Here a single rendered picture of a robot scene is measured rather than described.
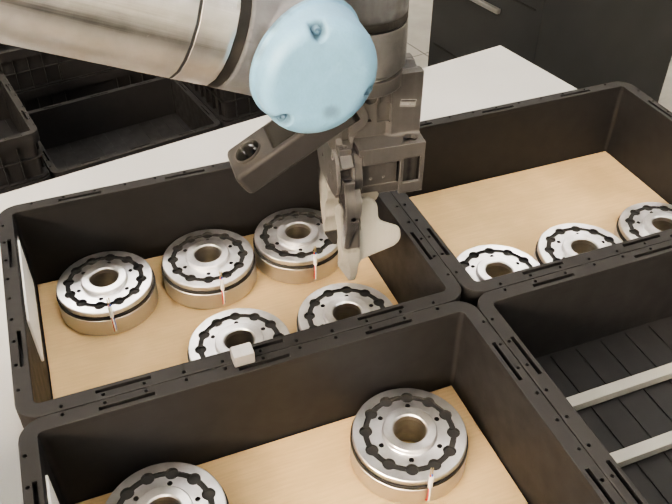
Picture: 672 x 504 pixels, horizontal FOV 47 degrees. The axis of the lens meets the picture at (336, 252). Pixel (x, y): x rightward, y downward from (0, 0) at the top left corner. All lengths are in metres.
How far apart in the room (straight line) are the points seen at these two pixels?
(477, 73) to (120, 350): 1.01
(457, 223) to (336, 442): 0.36
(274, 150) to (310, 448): 0.27
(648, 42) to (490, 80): 1.03
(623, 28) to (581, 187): 1.39
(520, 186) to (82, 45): 0.73
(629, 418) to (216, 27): 0.55
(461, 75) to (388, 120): 0.92
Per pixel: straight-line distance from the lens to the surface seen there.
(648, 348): 0.87
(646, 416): 0.81
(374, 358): 0.70
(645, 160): 1.10
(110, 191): 0.88
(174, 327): 0.85
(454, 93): 1.53
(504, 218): 0.99
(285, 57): 0.43
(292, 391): 0.70
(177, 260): 0.88
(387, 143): 0.68
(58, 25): 0.42
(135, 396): 0.66
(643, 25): 2.50
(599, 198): 1.06
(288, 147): 0.67
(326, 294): 0.83
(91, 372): 0.82
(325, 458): 0.72
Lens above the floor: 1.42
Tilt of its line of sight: 40 degrees down
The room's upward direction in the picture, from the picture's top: straight up
